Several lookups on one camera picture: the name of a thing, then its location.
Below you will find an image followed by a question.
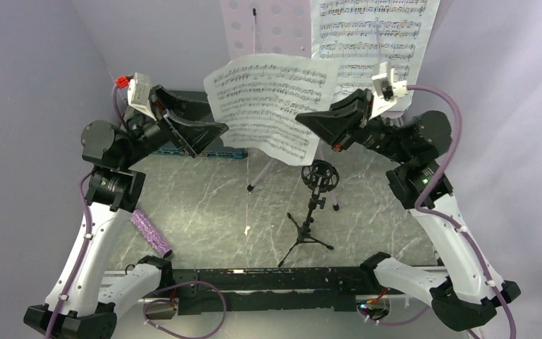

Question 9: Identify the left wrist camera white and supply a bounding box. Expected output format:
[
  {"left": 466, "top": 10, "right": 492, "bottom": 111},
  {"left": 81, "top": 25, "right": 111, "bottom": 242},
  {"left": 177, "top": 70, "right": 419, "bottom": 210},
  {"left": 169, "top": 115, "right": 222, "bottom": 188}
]
[{"left": 114, "top": 73, "right": 156, "bottom": 120}]

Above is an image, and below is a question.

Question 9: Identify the dark network switch box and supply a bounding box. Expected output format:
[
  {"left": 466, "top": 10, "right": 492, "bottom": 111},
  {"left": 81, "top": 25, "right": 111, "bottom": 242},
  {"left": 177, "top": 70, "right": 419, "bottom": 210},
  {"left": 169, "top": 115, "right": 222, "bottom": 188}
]
[{"left": 156, "top": 85, "right": 248, "bottom": 160}]

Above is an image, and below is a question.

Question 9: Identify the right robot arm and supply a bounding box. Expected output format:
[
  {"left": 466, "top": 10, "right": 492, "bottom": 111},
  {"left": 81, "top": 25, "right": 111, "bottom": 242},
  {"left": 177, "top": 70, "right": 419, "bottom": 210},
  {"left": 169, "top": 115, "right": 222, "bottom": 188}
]
[{"left": 296, "top": 90, "right": 521, "bottom": 332}]

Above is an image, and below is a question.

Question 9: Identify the lilac perforated music stand desk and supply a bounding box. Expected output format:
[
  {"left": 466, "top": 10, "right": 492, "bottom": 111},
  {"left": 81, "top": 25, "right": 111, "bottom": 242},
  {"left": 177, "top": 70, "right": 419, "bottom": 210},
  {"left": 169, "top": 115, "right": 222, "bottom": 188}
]
[{"left": 219, "top": 0, "right": 312, "bottom": 60}]

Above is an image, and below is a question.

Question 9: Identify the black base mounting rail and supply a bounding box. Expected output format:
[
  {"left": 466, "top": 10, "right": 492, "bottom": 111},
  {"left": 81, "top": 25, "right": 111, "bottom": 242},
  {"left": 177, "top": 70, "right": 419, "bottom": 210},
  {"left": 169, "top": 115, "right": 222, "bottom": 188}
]
[{"left": 127, "top": 266, "right": 405, "bottom": 315}]

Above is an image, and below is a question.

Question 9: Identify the black microphone tripod with shockmount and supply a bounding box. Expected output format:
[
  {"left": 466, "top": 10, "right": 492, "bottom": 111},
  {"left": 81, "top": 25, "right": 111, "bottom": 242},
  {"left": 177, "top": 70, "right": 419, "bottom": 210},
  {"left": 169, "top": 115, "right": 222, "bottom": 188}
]
[{"left": 277, "top": 160, "right": 339, "bottom": 268}]

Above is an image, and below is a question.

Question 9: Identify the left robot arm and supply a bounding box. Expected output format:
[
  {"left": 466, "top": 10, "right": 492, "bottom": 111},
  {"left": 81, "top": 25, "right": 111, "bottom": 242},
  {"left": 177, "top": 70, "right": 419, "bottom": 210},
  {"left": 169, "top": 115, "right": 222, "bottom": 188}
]
[{"left": 23, "top": 85, "right": 227, "bottom": 338}]

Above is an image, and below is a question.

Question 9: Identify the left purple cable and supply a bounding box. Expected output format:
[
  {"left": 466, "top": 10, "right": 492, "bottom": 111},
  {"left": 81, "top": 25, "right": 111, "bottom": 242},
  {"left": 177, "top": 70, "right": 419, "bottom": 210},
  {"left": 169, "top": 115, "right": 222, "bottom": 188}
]
[{"left": 44, "top": 84, "right": 227, "bottom": 339}]

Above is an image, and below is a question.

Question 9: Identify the purple cable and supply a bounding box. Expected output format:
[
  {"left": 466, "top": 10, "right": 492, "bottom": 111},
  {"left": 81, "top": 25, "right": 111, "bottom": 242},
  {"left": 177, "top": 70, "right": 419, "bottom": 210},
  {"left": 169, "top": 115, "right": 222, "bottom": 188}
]
[
  {"left": 357, "top": 84, "right": 517, "bottom": 339},
  {"left": 44, "top": 84, "right": 227, "bottom": 339}
]

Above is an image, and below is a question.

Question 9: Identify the sheet music page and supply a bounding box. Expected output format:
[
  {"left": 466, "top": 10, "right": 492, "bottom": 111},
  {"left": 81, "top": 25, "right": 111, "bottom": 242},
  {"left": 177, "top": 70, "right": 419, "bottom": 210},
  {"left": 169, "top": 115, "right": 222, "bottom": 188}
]
[
  {"left": 203, "top": 54, "right": 339, "bottom": 166},
  {"left": 310, "top": 0, "right": 440, "bottom": 101}
]

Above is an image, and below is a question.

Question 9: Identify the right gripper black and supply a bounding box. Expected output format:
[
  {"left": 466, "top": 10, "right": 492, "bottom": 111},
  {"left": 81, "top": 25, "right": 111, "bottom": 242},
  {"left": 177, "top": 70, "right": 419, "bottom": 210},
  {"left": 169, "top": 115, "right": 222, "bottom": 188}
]
[{"left": 296, "top": 87, "right": 413, "bottom": 165}]

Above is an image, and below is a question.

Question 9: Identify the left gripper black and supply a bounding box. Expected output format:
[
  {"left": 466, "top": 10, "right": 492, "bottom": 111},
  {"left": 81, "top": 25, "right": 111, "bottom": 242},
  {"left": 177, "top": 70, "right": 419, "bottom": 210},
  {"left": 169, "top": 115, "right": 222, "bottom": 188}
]
[{"left": 120, "top": 85, "right": 228, "bottom": 169}]

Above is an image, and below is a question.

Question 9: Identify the purple glitter tube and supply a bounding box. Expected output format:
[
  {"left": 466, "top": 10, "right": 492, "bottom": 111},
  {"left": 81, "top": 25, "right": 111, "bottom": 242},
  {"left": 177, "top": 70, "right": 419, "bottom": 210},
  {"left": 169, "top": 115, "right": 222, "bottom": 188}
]
[{"left": 130, "top": 209, "right": 173, "bottom": 258}]

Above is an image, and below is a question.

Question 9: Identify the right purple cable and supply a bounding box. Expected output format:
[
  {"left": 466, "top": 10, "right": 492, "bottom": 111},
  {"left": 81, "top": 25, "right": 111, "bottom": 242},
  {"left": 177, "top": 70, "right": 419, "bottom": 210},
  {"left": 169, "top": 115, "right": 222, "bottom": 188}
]
[{"left": 357, "top": 84, "right": 517, "bottom": 339}]

